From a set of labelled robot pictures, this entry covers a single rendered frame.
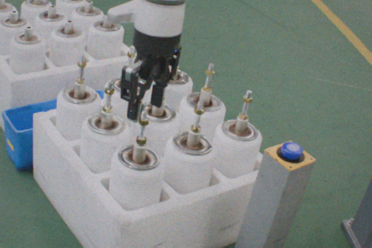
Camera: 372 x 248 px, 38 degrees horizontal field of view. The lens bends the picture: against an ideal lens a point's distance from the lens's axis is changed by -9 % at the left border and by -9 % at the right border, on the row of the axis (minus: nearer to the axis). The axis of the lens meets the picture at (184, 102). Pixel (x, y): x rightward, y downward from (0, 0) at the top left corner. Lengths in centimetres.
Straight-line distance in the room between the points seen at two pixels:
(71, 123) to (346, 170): 81
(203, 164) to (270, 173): 14
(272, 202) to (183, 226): 18
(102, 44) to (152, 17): 66
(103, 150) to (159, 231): 18
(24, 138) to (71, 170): 24
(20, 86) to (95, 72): 22
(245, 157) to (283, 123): 62
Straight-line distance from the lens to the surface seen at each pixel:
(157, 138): 113
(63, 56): 145
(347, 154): 169
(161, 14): 85
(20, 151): 133
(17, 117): 140
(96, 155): 108
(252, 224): 106
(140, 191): 100
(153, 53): 87
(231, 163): 113
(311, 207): 142
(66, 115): 116
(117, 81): 124
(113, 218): 99
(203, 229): 113
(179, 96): 127
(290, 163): 97
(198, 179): 107
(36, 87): 141
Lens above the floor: 83
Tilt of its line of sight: 29 degrees down
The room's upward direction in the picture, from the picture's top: 10 degrees clockwise
